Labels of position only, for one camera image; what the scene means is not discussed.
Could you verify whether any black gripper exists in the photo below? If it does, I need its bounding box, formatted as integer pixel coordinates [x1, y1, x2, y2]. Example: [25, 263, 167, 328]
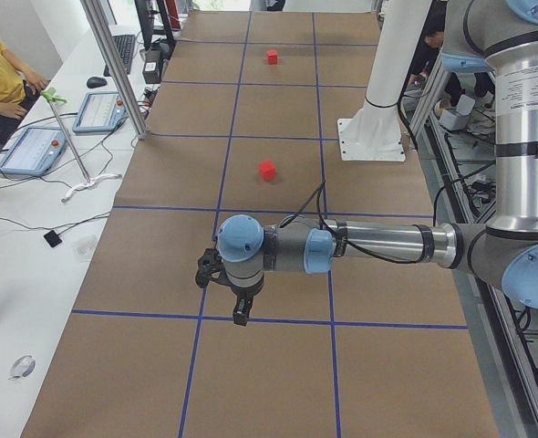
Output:
[195, 248, 264, 325]

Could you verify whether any red block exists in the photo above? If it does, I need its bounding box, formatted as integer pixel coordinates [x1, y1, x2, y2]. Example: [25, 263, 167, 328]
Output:
[265, 49, 279, 65]
[258, 160, 277, 182]

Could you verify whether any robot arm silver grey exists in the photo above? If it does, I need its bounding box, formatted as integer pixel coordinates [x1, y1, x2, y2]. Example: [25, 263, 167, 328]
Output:
[195, 1, 538, 325]

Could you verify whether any small black square pad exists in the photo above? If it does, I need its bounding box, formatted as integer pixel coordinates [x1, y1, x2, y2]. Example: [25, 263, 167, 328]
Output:
[43, 230, 63, 248]

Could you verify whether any far teach pendant tablet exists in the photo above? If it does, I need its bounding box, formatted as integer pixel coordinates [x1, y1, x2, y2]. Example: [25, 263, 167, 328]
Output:
[72, 91, 127, 135]

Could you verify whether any teach pendant tablet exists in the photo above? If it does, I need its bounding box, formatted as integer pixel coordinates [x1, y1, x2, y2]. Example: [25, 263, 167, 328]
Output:
[72, 91, 127, 135]
[0, 127, 66, 176]

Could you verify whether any black box with label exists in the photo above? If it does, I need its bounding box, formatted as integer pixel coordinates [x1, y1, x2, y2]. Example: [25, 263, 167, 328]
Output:
[142, 50, 163, 85]

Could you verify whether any near teach pendant tablet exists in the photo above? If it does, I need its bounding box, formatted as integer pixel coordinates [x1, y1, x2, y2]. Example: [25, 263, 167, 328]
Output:
[0, 127, 66, 176]

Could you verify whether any black computer mouse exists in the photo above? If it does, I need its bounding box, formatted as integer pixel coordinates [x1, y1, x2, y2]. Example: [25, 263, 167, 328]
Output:
[86, 77, 108, 89]

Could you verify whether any metal rod with green clip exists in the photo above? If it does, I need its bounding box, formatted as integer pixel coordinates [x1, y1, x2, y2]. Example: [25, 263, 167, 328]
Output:
[41, 87, 122, 203]

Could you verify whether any black keyboard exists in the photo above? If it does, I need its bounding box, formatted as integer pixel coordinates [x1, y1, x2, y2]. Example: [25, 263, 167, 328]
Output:
[112, 34, 136, 74]

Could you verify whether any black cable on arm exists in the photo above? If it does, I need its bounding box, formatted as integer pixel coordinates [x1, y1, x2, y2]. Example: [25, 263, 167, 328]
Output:
[277, 180, 428, 265]

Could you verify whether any white camera pillar mount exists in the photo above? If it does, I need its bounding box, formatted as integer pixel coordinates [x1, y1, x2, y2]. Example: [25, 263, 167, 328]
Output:
[337, 1, 445, 165]

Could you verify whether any aluminium frame post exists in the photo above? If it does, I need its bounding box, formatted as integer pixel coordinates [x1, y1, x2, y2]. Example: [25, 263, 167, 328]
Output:
[80, 0, 148, 140]

